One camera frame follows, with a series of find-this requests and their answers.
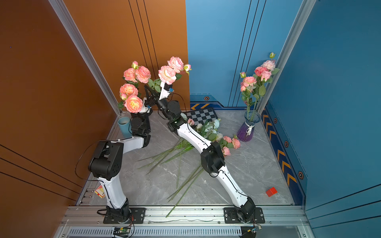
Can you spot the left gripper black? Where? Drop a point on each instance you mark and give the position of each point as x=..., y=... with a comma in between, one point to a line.
x=134, y=115

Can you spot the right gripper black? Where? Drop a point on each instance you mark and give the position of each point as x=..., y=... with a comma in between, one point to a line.
x=155, y=99

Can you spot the teal ceramic vase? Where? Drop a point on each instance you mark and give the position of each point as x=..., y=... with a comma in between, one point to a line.
x=124, y=124

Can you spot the large peach bloom stem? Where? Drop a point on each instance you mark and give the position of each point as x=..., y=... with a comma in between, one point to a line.
x=129, y=95

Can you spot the pale pink double stem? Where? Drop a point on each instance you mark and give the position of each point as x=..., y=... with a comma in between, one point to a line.
x=168, y=74

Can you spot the bunch of pink flowers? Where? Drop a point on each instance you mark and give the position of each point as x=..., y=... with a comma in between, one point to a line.
x=213, y=147

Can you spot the peach double bloom stem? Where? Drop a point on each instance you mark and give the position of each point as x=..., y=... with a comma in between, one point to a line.
x=137, y=74

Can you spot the pink double bloom stem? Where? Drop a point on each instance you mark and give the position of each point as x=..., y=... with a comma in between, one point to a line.
x=248, y=91

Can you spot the pink rose stem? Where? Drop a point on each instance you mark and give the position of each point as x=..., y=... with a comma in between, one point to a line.
x=259, y=70
x=265, y=76

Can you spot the pale pink carnation stem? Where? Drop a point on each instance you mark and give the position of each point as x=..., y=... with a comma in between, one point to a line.
x=270, y=64

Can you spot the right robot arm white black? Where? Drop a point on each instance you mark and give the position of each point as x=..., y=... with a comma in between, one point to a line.
x=212, y=154

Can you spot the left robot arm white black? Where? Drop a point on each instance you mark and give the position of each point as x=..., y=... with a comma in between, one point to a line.
x=107, y=162

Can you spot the blue purple glass vase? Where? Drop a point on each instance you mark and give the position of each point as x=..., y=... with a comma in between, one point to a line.
x=246, y=131

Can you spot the black white chessboard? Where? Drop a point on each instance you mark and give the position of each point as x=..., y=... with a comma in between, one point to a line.
x=202, y=115

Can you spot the red box left side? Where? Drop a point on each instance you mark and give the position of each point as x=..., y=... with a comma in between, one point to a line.
x=100, y=191

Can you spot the left green circuit board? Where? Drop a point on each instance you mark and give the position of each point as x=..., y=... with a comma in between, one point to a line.
x=122, y=232

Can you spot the green circuit board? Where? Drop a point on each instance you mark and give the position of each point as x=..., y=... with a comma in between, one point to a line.
x=122, y=232
x=255, y=229

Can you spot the red block right side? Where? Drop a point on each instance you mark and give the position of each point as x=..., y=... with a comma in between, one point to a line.
x=271, y=192

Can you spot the right green circuit board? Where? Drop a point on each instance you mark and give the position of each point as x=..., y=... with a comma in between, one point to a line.
x=255, y=229

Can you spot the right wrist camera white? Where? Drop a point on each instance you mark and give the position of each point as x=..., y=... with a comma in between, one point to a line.
x=165, y=90

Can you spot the left aluminium corner post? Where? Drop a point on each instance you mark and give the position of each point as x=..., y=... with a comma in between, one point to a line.
x=74, y=33

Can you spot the aluminium corner post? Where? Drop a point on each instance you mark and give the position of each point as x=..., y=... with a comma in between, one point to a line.
x=292, y=38
x=74, y=33

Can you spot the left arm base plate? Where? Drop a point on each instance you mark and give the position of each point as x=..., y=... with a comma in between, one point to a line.
x=136, y=215

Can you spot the aluminium front rail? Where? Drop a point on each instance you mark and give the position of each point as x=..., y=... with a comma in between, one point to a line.
x=186, y=215

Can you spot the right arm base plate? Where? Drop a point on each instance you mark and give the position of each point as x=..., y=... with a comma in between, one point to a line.
x=235, y=216

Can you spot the right aluminium corner post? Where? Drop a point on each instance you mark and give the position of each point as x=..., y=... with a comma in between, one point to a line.
x=292, y=38

